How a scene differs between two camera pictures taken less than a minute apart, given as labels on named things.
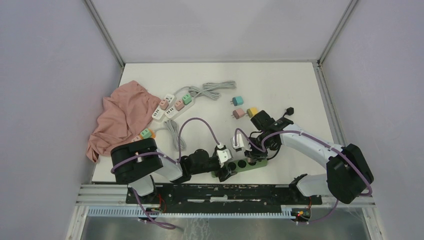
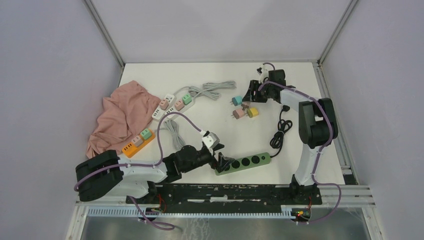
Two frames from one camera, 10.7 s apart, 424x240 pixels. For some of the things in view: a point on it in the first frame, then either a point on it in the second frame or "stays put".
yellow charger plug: [252, 111] stays put
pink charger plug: [238, 113] stays put
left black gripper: [224, 175] to [223, 161]
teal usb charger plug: [238, 100] stays put
